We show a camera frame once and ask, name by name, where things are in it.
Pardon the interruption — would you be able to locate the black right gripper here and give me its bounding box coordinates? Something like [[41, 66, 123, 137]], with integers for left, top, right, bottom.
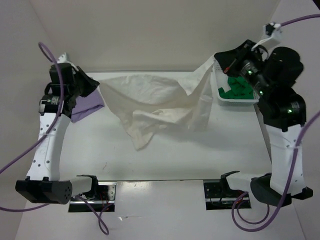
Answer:
[[214, 38, 272, 96]]

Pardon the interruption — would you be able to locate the purple t shirt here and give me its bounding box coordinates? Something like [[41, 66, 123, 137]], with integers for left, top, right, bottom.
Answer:
[[70, 89, 105, 123]]

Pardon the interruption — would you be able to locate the white t shirt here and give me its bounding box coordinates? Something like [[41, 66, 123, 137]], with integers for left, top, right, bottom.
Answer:
[[99, 56, 216, 151]]

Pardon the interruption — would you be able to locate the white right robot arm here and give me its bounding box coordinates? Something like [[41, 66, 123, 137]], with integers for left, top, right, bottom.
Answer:
[[214, 40, 313, 207]]

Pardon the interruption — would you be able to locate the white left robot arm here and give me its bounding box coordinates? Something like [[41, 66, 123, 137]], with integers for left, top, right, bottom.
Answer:
[[15, 62, 100, 205]]

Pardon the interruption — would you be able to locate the white plastic laundry basket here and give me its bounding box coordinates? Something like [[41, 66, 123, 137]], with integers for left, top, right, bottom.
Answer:
[[212, 61, 259, 106]]

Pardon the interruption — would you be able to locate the green t shirt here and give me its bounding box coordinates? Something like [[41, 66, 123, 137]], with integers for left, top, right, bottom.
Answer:
[[218, 77, 254, 100]]

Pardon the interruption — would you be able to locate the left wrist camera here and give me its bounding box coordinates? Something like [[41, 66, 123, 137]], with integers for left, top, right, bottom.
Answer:
[[57, 52, 78, 70]]

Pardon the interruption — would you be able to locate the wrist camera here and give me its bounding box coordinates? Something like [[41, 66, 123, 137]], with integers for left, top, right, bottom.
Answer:
[[251, 22, 282, 51], [57, 52, 78, 70]]

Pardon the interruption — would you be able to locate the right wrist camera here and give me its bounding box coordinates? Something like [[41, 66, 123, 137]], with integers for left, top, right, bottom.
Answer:
[[251, 22, 282, 51]]

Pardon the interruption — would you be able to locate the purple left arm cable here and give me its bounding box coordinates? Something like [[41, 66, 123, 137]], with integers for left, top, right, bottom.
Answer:
[[0, 42, 110, 236]]

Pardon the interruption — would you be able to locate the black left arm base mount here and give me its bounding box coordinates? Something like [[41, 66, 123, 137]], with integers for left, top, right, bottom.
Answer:
[[68, 181, 117, 213]]

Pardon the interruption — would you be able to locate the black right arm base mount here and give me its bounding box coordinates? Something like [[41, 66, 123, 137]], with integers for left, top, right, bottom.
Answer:
[[203, 179, 243, 211]]

